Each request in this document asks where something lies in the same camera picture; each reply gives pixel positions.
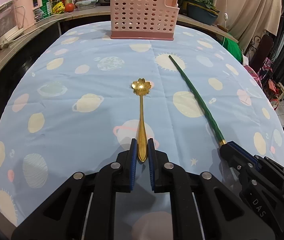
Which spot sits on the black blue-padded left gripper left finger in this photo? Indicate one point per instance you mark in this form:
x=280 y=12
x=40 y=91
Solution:
x=83 y=207

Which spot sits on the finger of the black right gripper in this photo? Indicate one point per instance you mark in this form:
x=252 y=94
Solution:
x=237 y=157

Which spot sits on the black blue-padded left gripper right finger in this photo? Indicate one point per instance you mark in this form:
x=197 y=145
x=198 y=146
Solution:
x=201 y=206

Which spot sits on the green chopstick gold band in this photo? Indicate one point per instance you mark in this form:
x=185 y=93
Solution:
x=213 y=125

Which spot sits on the gold flower-shaped spoon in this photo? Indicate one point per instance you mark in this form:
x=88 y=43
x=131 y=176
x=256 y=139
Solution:
x=141 y=88

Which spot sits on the blue planet pattern tablecloth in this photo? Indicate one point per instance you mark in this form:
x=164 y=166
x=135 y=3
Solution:
x=75 y=110

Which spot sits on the green plastic bag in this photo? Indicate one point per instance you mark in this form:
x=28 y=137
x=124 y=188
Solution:
x=233 y=48

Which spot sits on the beige hanging curtain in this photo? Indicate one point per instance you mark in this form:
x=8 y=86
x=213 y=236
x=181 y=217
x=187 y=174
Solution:
x=246 y=19

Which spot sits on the dark blue bowl with greens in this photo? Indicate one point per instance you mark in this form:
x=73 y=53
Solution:
x=202 y=11

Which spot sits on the pink perforated utensil holder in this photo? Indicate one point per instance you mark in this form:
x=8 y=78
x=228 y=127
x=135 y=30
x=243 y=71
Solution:
x=144 y=19

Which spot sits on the yellow snack packet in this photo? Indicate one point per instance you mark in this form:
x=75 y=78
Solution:
x=58 y=8

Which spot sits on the red tomato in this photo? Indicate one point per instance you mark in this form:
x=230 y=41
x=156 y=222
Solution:
x=70 y=7

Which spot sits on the white blender with jar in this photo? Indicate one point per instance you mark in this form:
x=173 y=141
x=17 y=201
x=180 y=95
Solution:
x=10 y=28

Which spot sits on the clear glass food container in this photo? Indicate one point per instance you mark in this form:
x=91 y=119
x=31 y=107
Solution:
x=86 y=4

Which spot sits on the green tin can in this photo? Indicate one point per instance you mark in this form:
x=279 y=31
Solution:
x=44 y=11

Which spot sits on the pink electric kettle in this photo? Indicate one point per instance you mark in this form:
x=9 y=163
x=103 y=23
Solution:
x=25 y=12

